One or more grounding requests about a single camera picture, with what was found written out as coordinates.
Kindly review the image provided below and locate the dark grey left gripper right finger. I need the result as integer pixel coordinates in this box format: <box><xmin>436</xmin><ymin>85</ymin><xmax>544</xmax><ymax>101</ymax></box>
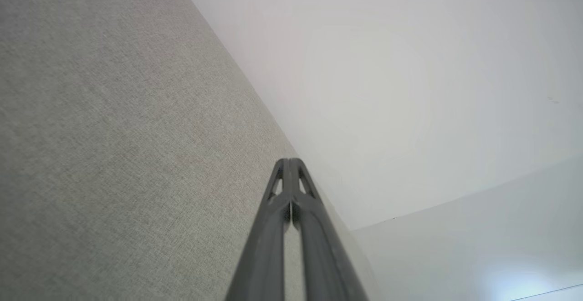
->
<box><xmin>289</xmin><ymin>158</ymin><xmax>369</xmax><ymax>301</ymax></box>

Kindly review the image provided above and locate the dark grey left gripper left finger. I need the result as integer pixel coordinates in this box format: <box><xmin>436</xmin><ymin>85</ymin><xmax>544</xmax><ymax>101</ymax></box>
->
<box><xmin>225</xmin><ymin>158</ymin><xmax>292</xmax><ymax>301</ymax></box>

